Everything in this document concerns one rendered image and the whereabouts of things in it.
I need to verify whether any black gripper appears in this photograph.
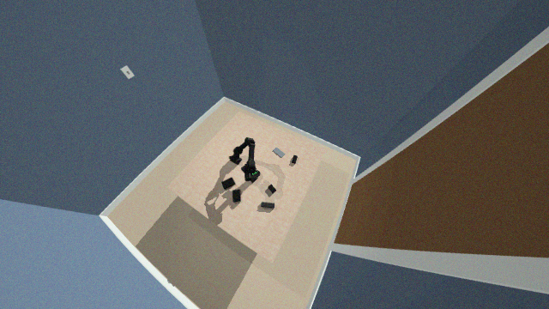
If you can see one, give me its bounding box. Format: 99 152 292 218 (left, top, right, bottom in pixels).
241 166 257 183

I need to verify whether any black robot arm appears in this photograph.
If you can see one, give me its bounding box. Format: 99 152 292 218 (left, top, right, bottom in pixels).
232 137 256 181

